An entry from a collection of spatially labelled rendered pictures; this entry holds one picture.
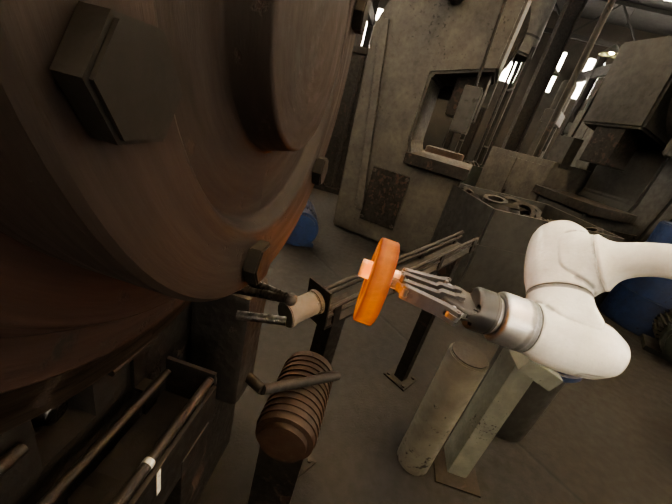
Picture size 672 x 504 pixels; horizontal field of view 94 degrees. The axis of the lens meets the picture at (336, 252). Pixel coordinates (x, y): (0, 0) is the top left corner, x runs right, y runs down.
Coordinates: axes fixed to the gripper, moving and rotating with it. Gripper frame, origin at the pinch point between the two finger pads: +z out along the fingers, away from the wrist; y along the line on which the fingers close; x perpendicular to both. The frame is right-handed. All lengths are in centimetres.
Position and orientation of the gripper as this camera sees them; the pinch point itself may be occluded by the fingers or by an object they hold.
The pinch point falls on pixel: (379, 273)
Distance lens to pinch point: 55.4
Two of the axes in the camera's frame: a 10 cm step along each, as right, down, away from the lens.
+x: 2.9, -8.6, -4.1
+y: 1.9, -3.7, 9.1
